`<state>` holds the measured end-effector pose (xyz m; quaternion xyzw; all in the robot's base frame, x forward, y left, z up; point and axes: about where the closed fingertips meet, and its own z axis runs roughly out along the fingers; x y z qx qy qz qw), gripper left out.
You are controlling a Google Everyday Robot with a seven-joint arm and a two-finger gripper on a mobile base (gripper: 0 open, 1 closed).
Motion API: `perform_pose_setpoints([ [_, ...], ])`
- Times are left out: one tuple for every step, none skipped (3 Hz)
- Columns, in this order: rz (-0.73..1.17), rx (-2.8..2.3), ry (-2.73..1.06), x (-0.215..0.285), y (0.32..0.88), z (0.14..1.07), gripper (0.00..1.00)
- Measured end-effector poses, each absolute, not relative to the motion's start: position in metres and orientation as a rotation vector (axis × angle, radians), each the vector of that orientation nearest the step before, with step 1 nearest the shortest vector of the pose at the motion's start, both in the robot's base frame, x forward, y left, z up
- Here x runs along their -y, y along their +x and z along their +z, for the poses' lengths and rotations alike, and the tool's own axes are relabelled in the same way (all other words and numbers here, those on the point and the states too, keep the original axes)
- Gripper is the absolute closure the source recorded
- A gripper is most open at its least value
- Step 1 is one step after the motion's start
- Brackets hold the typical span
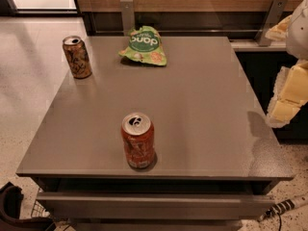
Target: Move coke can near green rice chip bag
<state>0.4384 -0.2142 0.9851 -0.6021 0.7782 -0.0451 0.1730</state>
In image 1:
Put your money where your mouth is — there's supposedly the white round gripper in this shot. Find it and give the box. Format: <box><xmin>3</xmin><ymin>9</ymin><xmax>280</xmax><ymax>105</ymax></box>
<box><xmin>266</xmin><ymin>0</ymin><xmax>308</xmax><ymax>128</ymax></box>

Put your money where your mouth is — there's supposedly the red coke can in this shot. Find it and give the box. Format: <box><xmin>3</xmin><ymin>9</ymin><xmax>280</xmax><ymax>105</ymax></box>
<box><xmin>121</xmin><ymin>113</ymin><xmax>155</xmax><ymax>169</ymax></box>

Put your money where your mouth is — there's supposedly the green rice chip bag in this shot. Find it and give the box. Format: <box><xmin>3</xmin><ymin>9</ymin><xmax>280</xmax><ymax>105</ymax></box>
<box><xmin>118</xmin><ymin>26</ymin><xmax>167</xmax><ymax>66</ymax></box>

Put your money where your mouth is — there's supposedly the brown patterned drink can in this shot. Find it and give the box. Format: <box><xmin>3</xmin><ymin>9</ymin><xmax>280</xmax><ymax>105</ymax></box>
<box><xmin>63</xmin><ymin>36</ymin><xmax>92</xmax><ymax>79</ymax></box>

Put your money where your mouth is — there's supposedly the grey cabinet drawer front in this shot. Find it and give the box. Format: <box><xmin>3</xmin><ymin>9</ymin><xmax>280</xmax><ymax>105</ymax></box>
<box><xmin>37</xmin><ymin>192</ymin><xmax>273</xmax><ymax>220</ymax></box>

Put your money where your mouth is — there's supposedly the dark brown chair base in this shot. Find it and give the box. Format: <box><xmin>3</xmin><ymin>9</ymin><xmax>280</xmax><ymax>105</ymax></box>
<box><xmin>0</xmin><ymin>182</ymin><xmax>56</xmax><ymax>231</ymax></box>

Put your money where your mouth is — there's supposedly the right metal bracket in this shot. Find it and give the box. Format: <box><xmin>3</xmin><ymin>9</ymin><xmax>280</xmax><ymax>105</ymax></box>
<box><xmin>255</xmin><ymin>0</ymin><xmax>288</xmax><ymax>47</ymax></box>

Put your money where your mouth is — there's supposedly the metal bracket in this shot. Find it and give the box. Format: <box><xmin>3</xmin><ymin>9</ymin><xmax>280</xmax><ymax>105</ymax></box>
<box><xmin>120</xmin><ymin>0</ymin><xmax>135</xmax><ymax>36</ymax></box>
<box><xmin>255</xmin><ymin>0</ymin><xmax>288</xmax><ymax>47</ymax></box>

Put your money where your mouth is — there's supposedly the striped cable on floor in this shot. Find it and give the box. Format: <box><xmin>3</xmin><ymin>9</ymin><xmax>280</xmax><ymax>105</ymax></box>
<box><xmin>257</xmin><ymin>194</ymin><xmax>308</xmax><ymax>223</ymax></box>

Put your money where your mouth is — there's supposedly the left metal bracket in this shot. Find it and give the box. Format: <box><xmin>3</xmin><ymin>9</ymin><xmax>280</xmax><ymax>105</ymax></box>
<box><xmin>120</xmin><ymin>0</ymin><xmax>135</xmax><ymax>36</ymax></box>

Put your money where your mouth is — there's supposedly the wire basket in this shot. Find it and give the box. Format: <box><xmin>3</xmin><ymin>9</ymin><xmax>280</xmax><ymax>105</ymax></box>
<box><xmin>31</xmin><ymin>200</ymin><xmax>50</xmax><ymax>218</ymax></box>

